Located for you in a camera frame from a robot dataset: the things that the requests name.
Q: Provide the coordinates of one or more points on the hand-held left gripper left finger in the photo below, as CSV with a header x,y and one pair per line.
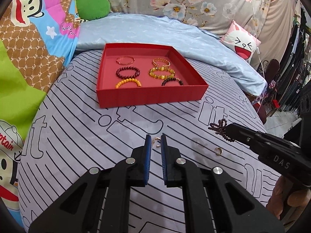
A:
x,y
146,160

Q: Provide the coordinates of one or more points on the rose gold bangle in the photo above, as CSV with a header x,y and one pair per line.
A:
x,y
124,64

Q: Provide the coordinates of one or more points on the light blue quilt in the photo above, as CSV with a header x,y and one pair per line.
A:
x,y
145,31

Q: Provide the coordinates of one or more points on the cartoon monkey blanket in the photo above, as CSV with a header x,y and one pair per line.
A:
x,y
29,41

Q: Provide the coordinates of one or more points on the small gold earring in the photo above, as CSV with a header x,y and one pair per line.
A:
x,y
215,152
157,145

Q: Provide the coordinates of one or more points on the pink cartoon face cushion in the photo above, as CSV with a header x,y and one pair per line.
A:
x,y
243,43

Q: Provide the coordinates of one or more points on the dark metal chair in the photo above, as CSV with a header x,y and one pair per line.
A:
x,y
273,68

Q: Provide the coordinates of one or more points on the red cardboard box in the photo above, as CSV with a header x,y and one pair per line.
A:
x,y
145,99

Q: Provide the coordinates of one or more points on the beige cloth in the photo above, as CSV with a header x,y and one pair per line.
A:
x,y
279,29

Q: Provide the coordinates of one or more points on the rack of dark clothes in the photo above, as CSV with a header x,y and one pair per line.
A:
x,y
298,65

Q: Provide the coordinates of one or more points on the green pillow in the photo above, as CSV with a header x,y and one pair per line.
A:
x,y
92,6

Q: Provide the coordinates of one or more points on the grey striped bedsheet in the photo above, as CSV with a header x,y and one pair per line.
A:
x,y
85,131

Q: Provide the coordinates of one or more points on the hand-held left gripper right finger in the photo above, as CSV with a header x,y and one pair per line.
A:
x,y
164,160

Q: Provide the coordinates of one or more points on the person's right hand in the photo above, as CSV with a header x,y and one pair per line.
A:
x,y
277,199

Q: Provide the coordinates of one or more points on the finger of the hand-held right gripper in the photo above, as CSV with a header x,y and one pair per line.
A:
x,y
245,129
245,139

